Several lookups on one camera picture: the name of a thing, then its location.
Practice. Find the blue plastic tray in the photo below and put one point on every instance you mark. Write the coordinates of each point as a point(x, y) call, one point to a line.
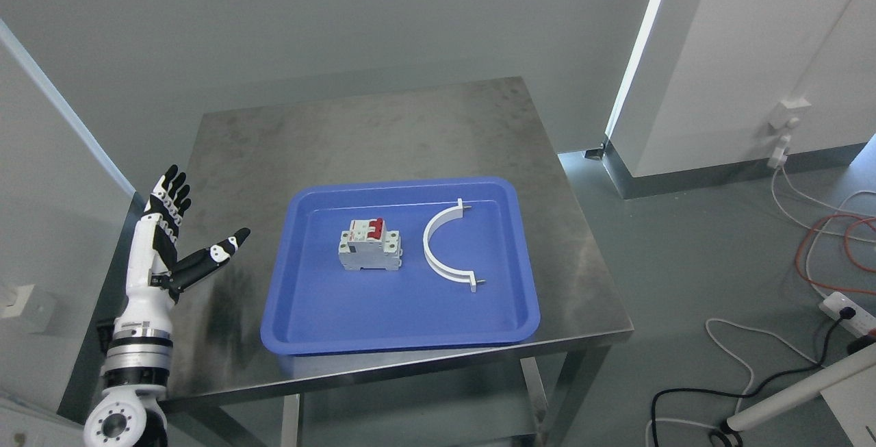
point(316, 307)

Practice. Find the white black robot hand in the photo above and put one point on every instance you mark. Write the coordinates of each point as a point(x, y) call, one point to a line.
point(154, 261)

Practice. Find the stainless steel table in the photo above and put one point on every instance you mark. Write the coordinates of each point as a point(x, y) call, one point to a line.
point(252, 162)

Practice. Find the white wall box left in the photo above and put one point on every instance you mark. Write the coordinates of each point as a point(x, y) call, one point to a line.
point(28, 308)

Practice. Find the white curved pipe clamp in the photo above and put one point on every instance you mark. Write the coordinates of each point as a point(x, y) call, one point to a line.
point(439, 247)

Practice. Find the white circuit breaker red switch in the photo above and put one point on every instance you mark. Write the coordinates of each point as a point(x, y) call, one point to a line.
point(368, 245)

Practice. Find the white wall socket plug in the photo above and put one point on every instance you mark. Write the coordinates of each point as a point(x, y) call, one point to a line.
point(785, 117)

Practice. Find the white power strip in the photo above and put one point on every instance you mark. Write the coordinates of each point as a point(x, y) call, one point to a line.
point(855, 319)

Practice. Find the white wheeled stand leg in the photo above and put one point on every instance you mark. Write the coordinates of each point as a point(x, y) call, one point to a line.
point(800, 392)

